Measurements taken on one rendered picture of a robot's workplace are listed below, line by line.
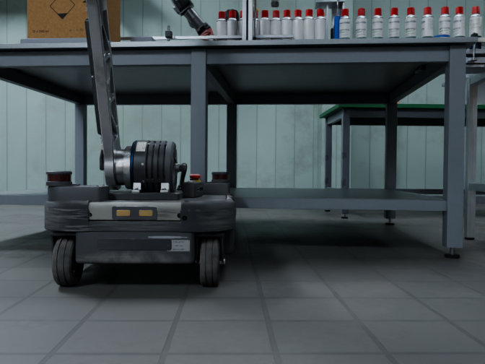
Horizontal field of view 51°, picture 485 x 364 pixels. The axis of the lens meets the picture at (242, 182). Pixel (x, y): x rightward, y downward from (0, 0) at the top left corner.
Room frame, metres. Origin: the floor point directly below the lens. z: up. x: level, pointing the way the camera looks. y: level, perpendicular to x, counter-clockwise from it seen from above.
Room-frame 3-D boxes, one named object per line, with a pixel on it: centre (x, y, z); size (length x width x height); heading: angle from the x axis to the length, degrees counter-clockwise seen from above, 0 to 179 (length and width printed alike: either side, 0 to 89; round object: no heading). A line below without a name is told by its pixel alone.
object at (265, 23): (2.42, -0.10, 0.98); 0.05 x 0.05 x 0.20
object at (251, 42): (2.63, 0.12, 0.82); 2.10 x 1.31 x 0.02; 85
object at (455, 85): (2.63, 0.12, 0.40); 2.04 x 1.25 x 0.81; 85
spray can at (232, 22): (2.43, 0.05, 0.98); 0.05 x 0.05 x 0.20
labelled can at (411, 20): (2.36, -0.77, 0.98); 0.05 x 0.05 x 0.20
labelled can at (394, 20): (2.37, -0.70, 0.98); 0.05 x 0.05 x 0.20
